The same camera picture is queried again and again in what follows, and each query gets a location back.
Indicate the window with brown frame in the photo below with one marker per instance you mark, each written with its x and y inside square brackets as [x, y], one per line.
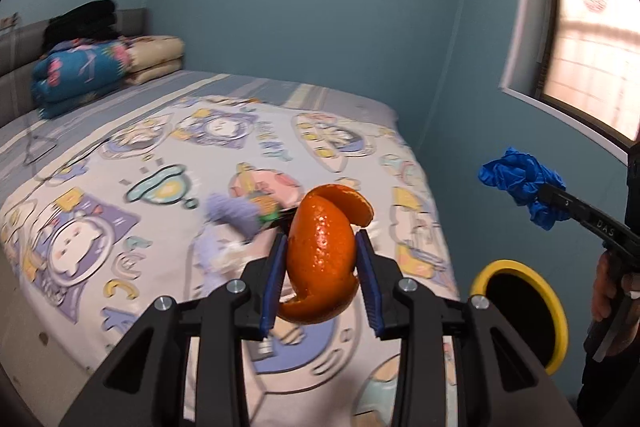
[590, 67]

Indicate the blue floral folded quilt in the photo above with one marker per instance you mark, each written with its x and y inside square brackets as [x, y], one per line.
[75, 72]

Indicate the cartoon printed blanket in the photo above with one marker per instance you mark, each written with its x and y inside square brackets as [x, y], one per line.
[150, 217]

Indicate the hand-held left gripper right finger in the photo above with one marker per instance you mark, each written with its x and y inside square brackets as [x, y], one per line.
[365, 279]

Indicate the black folded clothes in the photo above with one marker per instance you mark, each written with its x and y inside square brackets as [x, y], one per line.
[82, 22]

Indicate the beige folded quilt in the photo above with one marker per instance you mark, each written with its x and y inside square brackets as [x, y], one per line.
[155, 54]

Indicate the person's right hand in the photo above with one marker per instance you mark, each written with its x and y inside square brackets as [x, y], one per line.
[602, 287]

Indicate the blue glove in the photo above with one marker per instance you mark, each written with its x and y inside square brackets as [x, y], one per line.
[510, 177]

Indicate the green snack packet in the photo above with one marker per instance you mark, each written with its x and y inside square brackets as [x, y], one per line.
[267, 209]

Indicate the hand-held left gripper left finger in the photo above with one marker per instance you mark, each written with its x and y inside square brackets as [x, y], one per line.
[275, 279]

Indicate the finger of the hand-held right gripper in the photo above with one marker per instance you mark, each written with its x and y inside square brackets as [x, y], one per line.
[560, 202]

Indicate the orange peel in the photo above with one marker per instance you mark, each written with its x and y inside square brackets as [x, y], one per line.
[320, 247]

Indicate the yellow rimmed black trash bin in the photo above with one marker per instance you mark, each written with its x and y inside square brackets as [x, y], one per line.
[520, 307]

